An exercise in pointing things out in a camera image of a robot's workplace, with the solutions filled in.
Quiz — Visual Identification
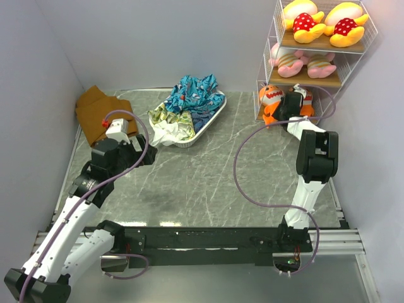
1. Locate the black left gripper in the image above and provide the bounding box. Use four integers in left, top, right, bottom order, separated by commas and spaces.
109, 134, 157, 179

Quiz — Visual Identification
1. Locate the orange fox plush toy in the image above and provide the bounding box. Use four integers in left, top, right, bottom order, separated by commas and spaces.
300, 90, 315, 117

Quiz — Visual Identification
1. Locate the orange whale plush toy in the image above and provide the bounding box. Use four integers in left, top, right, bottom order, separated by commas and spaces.
259, 85, 285, 124

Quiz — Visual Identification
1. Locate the pink pig plush striped shirt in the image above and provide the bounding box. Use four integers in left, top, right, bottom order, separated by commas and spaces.
268, 43, 308, 78

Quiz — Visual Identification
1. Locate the yellow plush red dotted dress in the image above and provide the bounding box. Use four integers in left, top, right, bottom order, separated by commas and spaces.
324, 2, 369, 48

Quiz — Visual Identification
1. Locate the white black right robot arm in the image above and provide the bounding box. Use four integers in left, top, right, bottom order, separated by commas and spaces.
274, 92, 339, 252

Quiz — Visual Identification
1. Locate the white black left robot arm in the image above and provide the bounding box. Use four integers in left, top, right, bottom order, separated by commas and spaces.
4, 135, 157, 302

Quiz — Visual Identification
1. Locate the green white patterned cloth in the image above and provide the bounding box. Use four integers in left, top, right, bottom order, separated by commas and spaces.
148, 103, 196, 146

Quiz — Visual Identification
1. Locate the white plastic laundry basket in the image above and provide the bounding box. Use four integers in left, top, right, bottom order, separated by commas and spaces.
148, 89, 228, 149

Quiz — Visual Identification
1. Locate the brown folded cloth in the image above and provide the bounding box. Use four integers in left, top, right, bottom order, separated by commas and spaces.
75, 85, 138, 147

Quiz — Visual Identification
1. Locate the blue patterned cloth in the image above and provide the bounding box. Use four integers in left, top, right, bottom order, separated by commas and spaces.
164, 74, 224, 119

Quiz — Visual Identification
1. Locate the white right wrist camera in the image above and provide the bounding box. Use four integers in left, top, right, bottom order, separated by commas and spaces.
287, 84, 307, 107

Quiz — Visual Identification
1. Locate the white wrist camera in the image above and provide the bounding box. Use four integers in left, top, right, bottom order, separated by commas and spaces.
287, 84, 307, 107
102, 118, 131, 144

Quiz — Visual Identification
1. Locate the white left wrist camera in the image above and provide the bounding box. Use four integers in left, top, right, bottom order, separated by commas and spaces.
102, 118, 131, 144

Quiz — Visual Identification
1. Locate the white wire wooden shelf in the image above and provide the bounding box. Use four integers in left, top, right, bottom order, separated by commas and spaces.
254, 1, 377, 122

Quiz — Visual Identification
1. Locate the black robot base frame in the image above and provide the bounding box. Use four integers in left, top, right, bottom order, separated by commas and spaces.
31, 225, 364, 269

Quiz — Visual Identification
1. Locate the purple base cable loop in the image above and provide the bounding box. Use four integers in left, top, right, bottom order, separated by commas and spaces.
101, 254, 150, 281

